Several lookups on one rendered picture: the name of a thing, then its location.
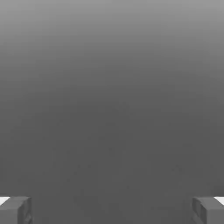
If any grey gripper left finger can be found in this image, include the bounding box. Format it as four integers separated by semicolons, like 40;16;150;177
0;196;33;224

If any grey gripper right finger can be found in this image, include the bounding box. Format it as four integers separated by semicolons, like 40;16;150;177
191;196;224;224

